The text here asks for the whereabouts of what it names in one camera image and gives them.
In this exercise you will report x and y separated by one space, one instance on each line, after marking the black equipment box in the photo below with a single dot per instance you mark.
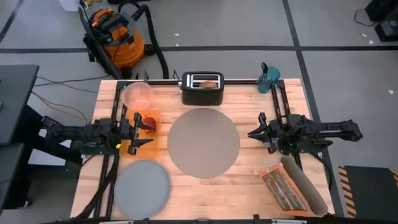
387 28

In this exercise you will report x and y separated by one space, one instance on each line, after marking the grey round plate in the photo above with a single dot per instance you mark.
142 189

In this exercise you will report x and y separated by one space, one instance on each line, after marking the white paper sheet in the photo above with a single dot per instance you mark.
46 155

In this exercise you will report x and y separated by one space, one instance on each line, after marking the bagel half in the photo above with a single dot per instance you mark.
208 84

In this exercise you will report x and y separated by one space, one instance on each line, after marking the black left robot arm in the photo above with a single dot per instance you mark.
93 133

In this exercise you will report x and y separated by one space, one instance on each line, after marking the orange shop vacuum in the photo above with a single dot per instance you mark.
124 46

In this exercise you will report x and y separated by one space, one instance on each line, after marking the pink bowl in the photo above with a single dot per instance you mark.
137 96

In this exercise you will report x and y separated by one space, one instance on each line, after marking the red apple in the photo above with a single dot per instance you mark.
150 120

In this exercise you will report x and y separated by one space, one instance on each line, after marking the metal spoon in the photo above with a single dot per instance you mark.
264 67

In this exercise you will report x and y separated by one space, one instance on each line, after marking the white trash bin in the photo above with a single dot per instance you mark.
66 4

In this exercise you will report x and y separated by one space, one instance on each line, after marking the black two-slot toaster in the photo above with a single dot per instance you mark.
202 98

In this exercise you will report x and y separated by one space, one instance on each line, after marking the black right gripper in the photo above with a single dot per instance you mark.
280 133

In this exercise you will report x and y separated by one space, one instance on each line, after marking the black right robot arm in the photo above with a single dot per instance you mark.
335 129

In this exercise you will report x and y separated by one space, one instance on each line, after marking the black aluminium frame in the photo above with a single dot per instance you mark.
155 82

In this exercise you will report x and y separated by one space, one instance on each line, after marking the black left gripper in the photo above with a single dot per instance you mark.
132 130

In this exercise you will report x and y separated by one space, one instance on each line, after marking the black hazard-striped mat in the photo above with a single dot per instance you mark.
370 189

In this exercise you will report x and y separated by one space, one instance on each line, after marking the teal ribbed glass tumbler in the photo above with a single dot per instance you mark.
270 77

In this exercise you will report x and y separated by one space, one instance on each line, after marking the black desk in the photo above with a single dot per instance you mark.
15 102

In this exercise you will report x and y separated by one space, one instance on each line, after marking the round grey placemat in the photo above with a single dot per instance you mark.
203 143

